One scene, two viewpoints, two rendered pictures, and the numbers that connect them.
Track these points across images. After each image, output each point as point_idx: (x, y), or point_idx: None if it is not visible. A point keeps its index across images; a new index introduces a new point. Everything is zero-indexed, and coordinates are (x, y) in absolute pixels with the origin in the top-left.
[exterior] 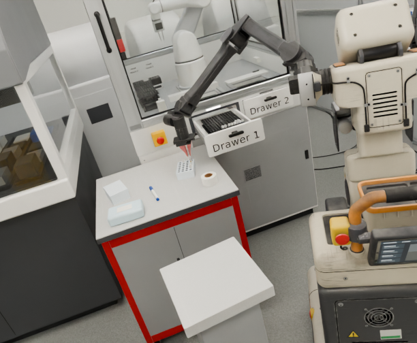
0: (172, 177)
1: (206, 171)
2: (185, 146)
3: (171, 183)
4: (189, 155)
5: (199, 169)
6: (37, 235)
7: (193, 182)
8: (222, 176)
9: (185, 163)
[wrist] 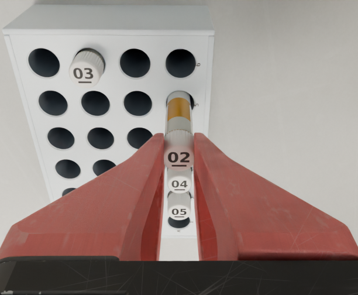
0: (17, 148)
1: (286, 151)
2: (149, 191)
3: (34, 209)
4: (189, 164)
5: (243, 100)
6: None
7: (190, 244)
8: None
9: (119, 110)
